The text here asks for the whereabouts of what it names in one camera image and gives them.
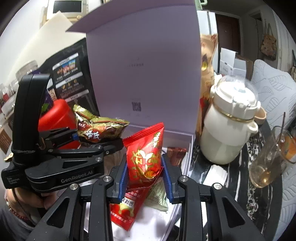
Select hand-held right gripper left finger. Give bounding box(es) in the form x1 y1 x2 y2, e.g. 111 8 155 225
28 154 127 241

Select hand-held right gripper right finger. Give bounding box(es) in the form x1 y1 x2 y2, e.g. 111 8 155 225
161 153 266 241

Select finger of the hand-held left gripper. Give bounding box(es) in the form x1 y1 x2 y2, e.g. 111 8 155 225
47 139 125 163
38 127 81 151

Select pale green packet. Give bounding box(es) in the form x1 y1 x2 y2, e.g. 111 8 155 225
144 181 169 211

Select brown gold snack packet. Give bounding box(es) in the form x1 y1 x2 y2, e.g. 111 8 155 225
73 104 130 144

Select red green snack packet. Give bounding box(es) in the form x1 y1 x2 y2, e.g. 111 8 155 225
110 183 148 232

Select small brown sachet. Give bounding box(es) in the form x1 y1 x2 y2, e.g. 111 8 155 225
167 147 187 166

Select red gold-print snack packet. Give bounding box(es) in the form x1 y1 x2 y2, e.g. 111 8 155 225
122 122 165 189

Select lavender gift box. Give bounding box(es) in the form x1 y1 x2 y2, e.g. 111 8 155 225
66 0 201 241

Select person's left forearm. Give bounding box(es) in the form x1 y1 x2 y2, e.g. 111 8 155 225
0 204 35 232

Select person's left hand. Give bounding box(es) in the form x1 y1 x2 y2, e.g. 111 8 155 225
11 189 57 217

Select red plastic canister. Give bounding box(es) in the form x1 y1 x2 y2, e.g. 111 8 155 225
38 99 79 149

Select brown-filled jar white lid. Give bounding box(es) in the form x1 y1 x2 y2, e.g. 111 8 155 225
0 100 14 153

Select clear plastic jar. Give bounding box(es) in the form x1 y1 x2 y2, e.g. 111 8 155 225
2 80 20 102

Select dark-label clear jar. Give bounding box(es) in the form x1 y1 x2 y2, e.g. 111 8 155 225
15 60 38 80

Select black printed bag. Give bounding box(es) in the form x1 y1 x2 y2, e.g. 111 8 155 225
38 43 100 109

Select cream lidded jug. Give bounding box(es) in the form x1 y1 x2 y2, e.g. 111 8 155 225
200 75 262 165

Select white foam board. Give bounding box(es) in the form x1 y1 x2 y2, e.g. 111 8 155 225
39 10 80 47

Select clear glass cup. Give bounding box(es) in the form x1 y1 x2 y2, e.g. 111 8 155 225
249 126 289 189

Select orange printed snack bag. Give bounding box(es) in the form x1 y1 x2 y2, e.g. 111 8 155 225
196 34 219 139

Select brown ceramic bowl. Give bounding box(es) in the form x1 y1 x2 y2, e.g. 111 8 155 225
253 107 267 126

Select orange object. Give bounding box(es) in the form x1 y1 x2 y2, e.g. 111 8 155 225
279 133 296 164

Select white cardboard boxes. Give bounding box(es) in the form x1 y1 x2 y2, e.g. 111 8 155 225
218 47 247 77

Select white fridge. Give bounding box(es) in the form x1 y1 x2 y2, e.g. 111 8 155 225
196 10 219 37

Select dark brown door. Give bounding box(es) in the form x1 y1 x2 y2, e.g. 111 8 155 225
215 14 241 52

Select brown patterned tote bag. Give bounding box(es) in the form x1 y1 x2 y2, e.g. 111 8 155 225
260 34 278 61

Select bead bracelet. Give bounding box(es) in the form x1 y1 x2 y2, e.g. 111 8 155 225
6 192 30 220

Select wall intercom monitor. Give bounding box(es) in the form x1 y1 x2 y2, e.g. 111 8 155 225
46 0 89 20

